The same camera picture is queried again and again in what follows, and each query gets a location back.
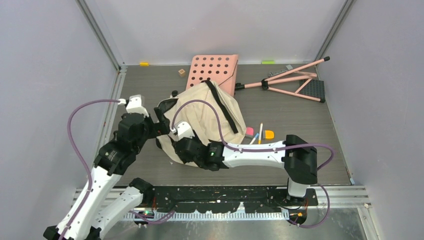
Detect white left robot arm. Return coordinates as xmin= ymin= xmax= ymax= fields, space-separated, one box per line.
xmin=43 ymin=107 xmax=170 ymax=240

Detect small wooden cube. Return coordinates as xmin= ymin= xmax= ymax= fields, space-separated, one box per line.
xmin=178 ymin=69 xmax=186 ymax=77

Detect orange yellow eraser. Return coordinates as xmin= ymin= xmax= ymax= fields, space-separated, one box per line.
xmin=263 ymin=130 xmax=275 ymax=140

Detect yellow block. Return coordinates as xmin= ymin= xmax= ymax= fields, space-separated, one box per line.
xmin=139 ymin=62 xmax=150 ymax=67

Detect beige canvas backpack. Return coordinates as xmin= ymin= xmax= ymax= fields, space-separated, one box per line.
xmin=153 ymin=79 xmax=248 ymax=168

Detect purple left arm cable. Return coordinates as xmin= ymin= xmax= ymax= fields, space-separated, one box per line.
xmin=57 ymin=98 xmax=178 ymax=240

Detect grey lego strip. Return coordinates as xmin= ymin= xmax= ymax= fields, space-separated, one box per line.
xmin=267 ymin=64 xmax=293 ymax=78

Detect pink folding tripod stand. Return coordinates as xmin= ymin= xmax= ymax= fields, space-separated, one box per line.
xmin=235 ymin=56 xmax=330 ymax=103

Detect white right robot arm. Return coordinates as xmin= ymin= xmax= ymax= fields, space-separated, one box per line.
xmin=172 ymin=134 xmax=318 ymax=205

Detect white blue marker pen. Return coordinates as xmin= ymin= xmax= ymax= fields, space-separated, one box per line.
xmin=249 ymin=133 xmax=259 ymax=145

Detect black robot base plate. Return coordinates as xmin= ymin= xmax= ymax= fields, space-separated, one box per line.
xmin=140 ymin=186 xmax=318 ymax=214

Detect dark grey lego baseplate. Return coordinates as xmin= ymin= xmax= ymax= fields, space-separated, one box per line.
xmin=298 ymin=79 xmax=326 ymax=102

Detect pink eraser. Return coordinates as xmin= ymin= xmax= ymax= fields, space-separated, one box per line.
xmin=245 ymin=127 xmax=254 ymax=137

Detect pink perforated music stand tray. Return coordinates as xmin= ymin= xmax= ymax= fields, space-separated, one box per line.
xmin=186 ymin=54 xmax=239 ymax=97

